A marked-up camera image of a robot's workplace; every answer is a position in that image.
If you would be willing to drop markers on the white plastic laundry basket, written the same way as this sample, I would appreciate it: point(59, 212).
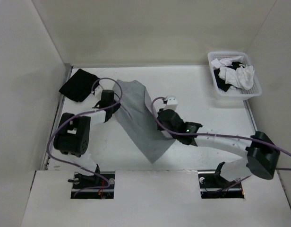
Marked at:
point(237, 94)

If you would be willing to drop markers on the aluminium table edge rail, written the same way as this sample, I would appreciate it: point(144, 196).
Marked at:
point(68, 70)

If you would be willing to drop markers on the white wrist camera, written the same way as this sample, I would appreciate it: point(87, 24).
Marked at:
point(96, 92)
point(170, 103)

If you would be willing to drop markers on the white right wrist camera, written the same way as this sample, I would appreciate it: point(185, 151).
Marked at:
point(170, 103)

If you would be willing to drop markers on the grey tank top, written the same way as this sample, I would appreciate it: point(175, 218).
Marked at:
point(135, 117)

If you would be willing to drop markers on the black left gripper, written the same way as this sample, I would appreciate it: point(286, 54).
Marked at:
point(117, 106)

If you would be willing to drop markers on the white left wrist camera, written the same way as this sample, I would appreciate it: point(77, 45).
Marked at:
point(96, 92)

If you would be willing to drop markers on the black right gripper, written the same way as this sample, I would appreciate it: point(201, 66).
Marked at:
point(158, 112)

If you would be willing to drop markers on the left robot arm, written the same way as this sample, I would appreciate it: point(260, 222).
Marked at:
point(72, 134)

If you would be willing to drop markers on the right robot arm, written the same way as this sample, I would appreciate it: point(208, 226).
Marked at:
point(256, 156)

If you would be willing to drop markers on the folded black tank top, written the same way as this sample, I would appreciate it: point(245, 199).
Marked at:
point(79, 86)

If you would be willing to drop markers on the black tank top in basket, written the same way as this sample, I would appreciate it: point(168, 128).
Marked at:
point(222, 82)

